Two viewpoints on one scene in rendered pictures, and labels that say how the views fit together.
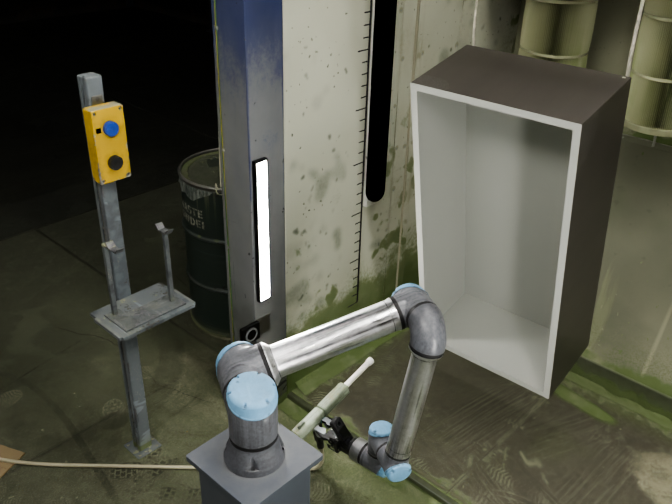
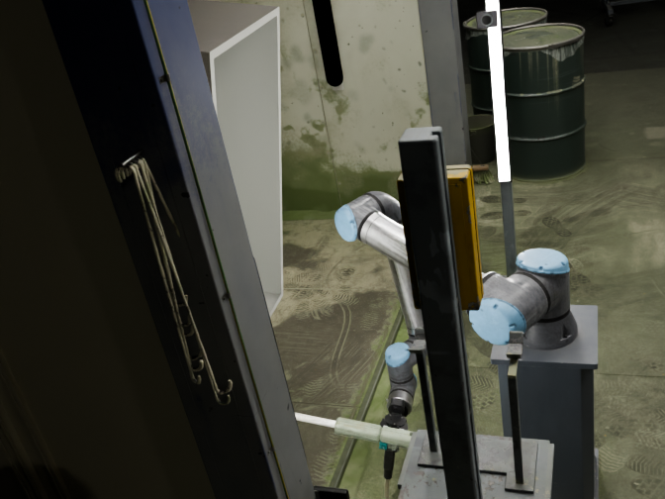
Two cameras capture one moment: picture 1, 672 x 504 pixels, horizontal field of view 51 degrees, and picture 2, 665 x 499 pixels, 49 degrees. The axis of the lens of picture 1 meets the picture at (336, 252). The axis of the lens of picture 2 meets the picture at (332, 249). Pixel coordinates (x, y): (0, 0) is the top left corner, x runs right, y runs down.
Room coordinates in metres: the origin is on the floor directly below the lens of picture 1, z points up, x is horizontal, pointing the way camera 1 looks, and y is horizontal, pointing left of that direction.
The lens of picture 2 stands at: (2.80, 1.76, 2.02)
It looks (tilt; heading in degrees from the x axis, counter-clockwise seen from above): 27 degrees down; 251
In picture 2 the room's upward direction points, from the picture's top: 11 degrees counter-clockwise
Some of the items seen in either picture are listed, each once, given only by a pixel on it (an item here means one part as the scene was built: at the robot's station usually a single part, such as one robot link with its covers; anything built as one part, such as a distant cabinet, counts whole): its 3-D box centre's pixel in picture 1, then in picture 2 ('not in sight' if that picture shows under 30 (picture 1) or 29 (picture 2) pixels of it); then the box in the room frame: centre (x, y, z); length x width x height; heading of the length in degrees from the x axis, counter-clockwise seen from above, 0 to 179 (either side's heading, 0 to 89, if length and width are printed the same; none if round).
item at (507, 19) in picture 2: not in sight; (505, 20); (-0.33, -2.58, 0.86); 0.54 x 0.54 x 0.01
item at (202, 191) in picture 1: (238, 242); not in sight; (3.38, 0.53, 0.44); 0.59 x 0.58 x 0.89; 28
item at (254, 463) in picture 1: (254, 443); (544, 318); (1.63, 0.24, 0.69); 0.19 x 0.19 x 0.10
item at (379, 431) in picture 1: (381, 440); (401, 361); (1.94, -0.19, 0.41); 0.12 x 0.09 x 0.12; 19
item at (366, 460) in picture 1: (377, 460); (403, 388); (1.95, -0.18, 0.30); 0.12 x 0.09 x 0.10; 52
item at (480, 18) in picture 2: not in sight; (487, 18); (1.01, -0.85, 1.35); 0.09 x 0.07 x 0.07; 138
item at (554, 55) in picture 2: not in sight; (539, 103); (-0.11, -1.97, 0.44); 0.59 x 0.58 x 0.89; 62
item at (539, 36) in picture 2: not in sight; (536, 38); (-0.11, -1.97, 0.86); 0.54 x 0.54 x 0.01
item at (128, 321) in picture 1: (141, 273); (470, 407); (2.19, 0.70, 0.95); 0.26 x 0.15 x 0.32; 138
